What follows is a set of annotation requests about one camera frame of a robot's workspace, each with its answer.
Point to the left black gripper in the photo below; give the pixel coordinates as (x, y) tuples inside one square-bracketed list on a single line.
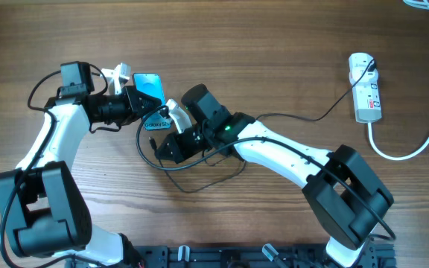
[(132, 97)]

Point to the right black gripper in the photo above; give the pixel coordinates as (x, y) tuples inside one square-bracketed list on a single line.
[(180, 151)]

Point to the blue screen Galaxy smartphone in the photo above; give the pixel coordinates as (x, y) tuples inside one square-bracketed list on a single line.
[(151, 84)]

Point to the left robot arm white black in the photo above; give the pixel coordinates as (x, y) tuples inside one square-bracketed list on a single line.
[(43, 213)]

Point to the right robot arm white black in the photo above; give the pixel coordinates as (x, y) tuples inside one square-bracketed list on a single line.
[(345, 194)]

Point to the white power strip socket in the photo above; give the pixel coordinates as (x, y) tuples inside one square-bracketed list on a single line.
[(363, 76)]

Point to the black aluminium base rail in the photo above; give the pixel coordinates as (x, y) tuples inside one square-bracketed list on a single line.
[(295, 256)]

